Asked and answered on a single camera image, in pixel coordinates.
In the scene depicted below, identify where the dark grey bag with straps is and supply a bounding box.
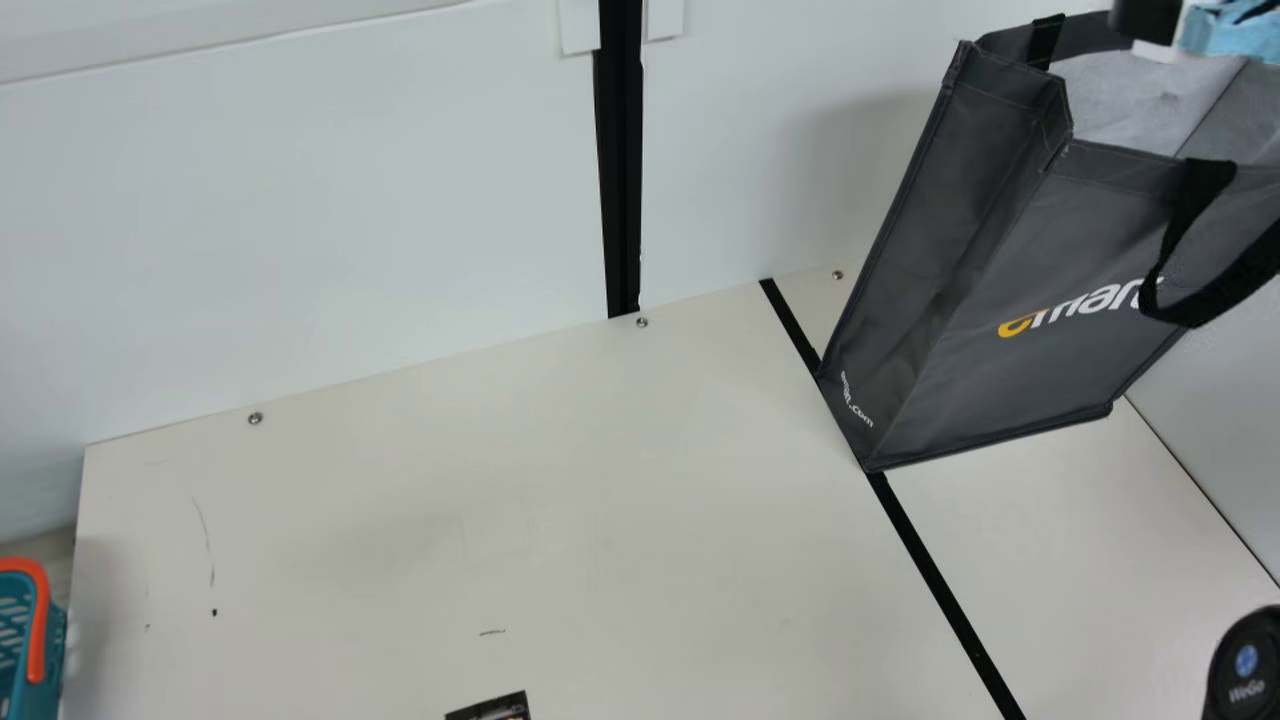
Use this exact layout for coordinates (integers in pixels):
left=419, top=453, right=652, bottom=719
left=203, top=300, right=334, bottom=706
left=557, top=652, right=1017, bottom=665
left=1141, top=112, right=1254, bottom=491
left=815, top=12, right=1280, bottom=474

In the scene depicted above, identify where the white wall plate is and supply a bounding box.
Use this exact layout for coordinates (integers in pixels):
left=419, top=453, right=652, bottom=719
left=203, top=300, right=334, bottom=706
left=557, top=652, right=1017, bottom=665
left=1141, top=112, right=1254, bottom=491
left=644, top=0, right=687, bottom=43
left=557, top=0, right=602, bottom=57

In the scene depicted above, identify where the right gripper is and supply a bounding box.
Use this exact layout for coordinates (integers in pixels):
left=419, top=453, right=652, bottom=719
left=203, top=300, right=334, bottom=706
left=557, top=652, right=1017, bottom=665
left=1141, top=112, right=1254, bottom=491
left=1108, top=0, right=1280, bottom=64

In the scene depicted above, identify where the small square scanner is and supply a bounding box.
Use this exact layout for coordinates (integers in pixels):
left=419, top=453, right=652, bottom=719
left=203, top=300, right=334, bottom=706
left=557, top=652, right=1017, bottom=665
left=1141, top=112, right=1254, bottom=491
left=444, top=689, right=531, bottom=720

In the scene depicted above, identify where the black strip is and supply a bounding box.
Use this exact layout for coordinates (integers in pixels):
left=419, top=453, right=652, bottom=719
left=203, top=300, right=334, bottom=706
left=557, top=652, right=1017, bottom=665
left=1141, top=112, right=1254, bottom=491
left=759, top=277, right=1027, bottom=720

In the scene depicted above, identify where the teal shopping basket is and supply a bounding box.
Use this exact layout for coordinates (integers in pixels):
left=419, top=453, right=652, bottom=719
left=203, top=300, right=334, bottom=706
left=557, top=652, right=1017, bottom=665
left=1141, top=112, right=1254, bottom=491
left=0, top=557, right=69, bottom=720

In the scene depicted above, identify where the black device with green light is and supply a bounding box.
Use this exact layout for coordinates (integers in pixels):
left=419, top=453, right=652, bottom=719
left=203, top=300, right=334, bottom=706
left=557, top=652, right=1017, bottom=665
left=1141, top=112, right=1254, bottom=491
left=1200, top=604, right=1280, bottom=720

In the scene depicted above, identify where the black post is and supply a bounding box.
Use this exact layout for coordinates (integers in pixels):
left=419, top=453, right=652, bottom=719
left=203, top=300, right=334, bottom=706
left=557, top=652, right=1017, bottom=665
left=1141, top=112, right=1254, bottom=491
left=592, top=0, right=646, bottom=320

